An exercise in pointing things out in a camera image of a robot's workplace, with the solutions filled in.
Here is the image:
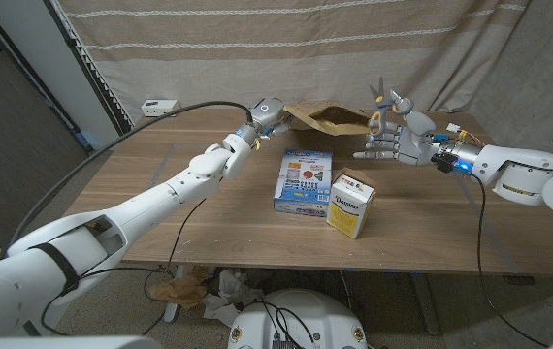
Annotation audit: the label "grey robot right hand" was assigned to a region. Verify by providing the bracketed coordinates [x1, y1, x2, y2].
[352, 86, 448, 168]

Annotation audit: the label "white yellow carton box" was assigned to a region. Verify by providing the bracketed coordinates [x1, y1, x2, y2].
[325, 167, 378, 240]

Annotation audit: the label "crumpled brown paper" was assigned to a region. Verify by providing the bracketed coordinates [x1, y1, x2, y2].
[148, 265, 213, 311]

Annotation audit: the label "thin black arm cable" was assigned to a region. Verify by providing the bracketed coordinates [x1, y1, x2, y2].
[471, 173, 550, 348]
[39, 197, 209, 337]

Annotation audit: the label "crumpled white paper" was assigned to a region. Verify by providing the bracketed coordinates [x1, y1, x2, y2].
[202, 269, 264, 329]

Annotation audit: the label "grey tape outline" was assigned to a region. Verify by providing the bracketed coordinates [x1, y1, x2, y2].
[146, 143, 520, 275]

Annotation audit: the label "beige striped curtain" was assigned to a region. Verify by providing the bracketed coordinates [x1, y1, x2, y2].
[55, 0, 533, 125]

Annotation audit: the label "white robot torso base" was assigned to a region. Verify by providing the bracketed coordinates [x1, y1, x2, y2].
[227, 289, 369, 349]

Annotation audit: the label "grey yellow handled scissors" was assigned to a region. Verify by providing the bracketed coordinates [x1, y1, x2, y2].
[367, 76, 416, 138]

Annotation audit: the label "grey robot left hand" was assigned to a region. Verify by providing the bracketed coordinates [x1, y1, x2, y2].
[237, 96, 293, 145]

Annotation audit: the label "white metal table leg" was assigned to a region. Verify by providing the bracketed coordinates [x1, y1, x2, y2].
[163, 264, 185, 324]

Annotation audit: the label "black slanted frame post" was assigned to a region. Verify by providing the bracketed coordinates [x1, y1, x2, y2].
[43, 0, 135, 142]

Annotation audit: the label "grey metal table leg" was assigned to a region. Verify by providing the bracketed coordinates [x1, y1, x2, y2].
[409, 271, 441, 336]

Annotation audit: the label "white power strip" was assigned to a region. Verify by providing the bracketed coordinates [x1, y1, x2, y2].
[141, 99, 181, 118]

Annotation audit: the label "black torso connector cable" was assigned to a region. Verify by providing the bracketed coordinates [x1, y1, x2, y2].
[252, 299, 317, 349]

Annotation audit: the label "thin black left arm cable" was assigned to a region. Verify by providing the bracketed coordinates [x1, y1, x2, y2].
[39, 197, 209, 337]

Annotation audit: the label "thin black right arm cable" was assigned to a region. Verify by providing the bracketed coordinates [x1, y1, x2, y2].
[471, 173, 550, 348]

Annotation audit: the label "blue white cardboard box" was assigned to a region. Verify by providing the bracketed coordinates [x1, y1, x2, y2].
[272, 148, 334, 218]

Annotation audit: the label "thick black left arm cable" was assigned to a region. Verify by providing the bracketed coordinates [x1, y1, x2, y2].
[0, 100, 257, 258]

